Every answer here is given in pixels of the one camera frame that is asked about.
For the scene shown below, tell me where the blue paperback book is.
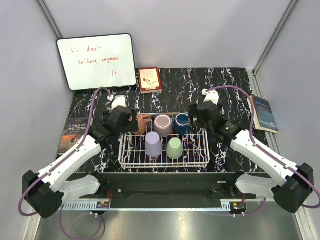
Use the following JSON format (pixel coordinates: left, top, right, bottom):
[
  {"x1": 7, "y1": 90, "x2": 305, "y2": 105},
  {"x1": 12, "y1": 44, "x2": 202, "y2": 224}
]
[{"x1": 247, "y1": 95, "x2": 279, "y2": 134}]

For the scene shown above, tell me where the Tale of Two Cities book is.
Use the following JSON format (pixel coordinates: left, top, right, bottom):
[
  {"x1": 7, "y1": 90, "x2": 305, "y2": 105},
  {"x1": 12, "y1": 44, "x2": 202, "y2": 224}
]
[{"x1": 58, "y1": 117, "x2": 93, "y2": 156}]

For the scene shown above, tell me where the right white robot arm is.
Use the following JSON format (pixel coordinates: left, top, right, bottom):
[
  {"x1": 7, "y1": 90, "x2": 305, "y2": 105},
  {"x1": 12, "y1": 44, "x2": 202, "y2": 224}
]
[{"x1": 188, "y1": 101, "x2": 314, "y2": 214}]

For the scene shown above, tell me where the white slotted cable duct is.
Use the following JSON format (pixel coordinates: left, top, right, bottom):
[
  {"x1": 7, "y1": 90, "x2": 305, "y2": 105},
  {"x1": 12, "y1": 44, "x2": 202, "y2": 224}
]
[{"x1": 63, "y1": 200, "x2": 111, "y2": 211}]

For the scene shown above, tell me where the light green plastic cup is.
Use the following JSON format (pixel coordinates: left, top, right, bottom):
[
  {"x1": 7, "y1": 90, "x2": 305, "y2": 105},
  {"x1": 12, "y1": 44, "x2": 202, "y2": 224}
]
[{"x1": 166, "y1": 137, "x2": 183, "y2": 160}]

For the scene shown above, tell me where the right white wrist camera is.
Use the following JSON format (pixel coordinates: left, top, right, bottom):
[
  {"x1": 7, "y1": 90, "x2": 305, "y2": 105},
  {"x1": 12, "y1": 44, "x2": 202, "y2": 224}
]
[{"x1": 201, "y1": 89, "x2": 220, "y2": 105}]

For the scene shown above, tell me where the lavender plastic cup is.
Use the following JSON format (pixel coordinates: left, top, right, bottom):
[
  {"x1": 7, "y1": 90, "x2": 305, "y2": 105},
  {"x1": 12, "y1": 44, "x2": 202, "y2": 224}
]
[{"x1": 145, "y1": 131, "x2": 163, "y2": 158}]

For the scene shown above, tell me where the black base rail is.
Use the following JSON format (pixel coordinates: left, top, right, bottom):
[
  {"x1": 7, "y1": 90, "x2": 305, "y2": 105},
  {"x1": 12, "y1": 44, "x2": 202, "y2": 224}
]
[{"x1": 79, "y1": 171, "x2": 257, "y2": 210}]

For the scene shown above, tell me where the orange pink mug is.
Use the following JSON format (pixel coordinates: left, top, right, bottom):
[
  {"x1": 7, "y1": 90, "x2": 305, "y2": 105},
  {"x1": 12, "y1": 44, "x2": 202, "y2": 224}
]
[{"x1": 134, "y1": 113, "x2": 152, "y2": 135}]

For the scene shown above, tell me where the red and cream book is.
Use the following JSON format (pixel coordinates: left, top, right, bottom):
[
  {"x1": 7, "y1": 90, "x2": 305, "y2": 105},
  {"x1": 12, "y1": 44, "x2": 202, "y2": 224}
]
[{"x1": 138, "y1": 67, "x2": 162, "y2": 94}]

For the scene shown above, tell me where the mauve ceramic mug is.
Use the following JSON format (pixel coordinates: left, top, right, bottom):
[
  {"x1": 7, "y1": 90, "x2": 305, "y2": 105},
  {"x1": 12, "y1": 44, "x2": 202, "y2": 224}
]
[{"x1": 154, "y1": 114, "x2": 172, "y2": 138}]

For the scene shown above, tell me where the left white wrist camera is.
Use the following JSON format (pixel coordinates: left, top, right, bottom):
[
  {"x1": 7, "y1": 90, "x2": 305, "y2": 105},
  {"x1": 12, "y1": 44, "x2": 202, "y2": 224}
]
[{"x1": 107, "y1": 95, "x2": 127, "y2": 110}]

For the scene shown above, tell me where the black marbled table mat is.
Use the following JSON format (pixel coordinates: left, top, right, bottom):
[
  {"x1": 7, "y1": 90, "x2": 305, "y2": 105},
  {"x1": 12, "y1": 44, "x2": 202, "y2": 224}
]
[{"x1": 66, "y1": 67, "x2": 263, "y2": 173}]

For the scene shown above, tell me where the white dry-erase board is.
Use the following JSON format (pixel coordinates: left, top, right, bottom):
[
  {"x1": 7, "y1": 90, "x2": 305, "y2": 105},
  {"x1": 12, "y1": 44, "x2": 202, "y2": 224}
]
[{"x1": 56, "y1": 33, "x2": 137, "y2": 91}]

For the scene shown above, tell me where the white wire dish rack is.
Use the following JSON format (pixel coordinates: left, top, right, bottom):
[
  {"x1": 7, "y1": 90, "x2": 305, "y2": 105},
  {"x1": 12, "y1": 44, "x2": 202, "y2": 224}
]
[{"x1": 118, "y1": 113, "x2": 211, "y2": 170}]

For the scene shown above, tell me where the dark blue mug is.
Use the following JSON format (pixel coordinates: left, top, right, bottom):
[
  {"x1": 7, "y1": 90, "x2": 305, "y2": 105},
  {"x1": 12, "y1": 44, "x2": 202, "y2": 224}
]
[{"x1": 173, "y1": 113, "x2": 191, "y2": 135}]

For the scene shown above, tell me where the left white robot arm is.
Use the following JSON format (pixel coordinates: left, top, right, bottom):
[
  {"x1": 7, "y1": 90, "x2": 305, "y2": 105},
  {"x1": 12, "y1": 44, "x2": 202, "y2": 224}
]
[{"x1": 20, "y1": 106, "x2": 138, "y2": 219}]

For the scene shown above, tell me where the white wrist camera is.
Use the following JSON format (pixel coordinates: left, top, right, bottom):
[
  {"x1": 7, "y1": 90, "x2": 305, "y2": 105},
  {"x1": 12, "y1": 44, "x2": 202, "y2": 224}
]
[
  {"x1": 107, "y1": 95, "x2": 127, "y2": 110},
  {"x1": 201, "y1": 89, "x2": 220, "y2": 105}
]

